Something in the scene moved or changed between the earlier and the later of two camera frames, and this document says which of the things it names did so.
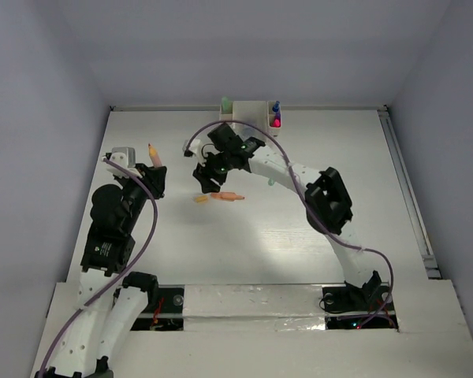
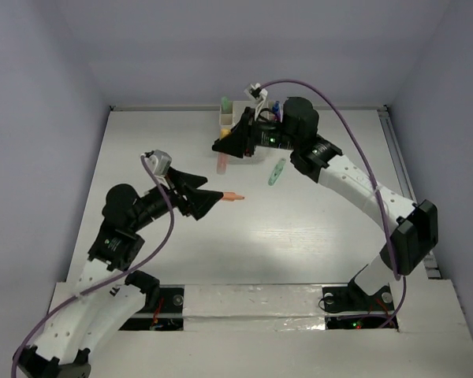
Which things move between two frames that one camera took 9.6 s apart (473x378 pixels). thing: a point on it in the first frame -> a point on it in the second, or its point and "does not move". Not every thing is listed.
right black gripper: (203, 174) -> (243, 137)
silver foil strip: (257, 307) does not move
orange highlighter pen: (227, 196) does not move
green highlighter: (225, 102) does not move
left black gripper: (154, 177) -> (198, 201)
